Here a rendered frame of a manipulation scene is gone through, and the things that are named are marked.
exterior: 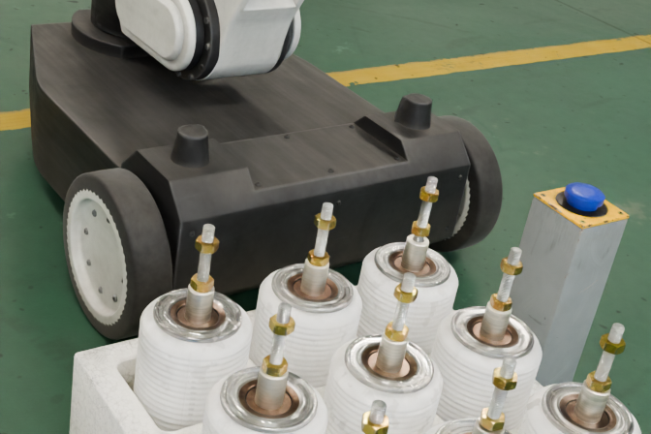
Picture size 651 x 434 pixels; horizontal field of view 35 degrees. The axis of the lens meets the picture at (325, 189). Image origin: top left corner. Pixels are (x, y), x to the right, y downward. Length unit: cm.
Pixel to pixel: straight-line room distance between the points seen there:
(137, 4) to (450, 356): 76
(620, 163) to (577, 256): 99
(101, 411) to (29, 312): 41
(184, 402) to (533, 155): 120
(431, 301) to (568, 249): 15
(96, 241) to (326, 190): 29
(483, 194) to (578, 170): 52
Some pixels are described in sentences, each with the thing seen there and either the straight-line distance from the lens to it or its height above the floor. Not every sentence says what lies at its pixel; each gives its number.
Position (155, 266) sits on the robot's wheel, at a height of 14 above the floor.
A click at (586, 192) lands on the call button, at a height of 33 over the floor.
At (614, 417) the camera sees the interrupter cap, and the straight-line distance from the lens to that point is 90.
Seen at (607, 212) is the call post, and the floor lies 31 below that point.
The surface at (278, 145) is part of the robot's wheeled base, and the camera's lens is 134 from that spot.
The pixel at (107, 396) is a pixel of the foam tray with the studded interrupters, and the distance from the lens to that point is 92.
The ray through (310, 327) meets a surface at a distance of 92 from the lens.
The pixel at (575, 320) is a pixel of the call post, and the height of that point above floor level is 19.
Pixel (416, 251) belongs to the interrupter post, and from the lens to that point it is 100.
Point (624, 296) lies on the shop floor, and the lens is 159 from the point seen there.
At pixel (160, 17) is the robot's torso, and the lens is 143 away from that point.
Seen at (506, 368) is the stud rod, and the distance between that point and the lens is 76.
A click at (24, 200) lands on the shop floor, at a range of 155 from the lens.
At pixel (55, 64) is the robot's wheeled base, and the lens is 157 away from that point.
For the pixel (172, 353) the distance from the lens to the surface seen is 86.
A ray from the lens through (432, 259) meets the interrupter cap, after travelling 103.
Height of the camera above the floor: 77
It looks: 27 degrees down
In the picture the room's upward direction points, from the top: 10 degrees clockwise
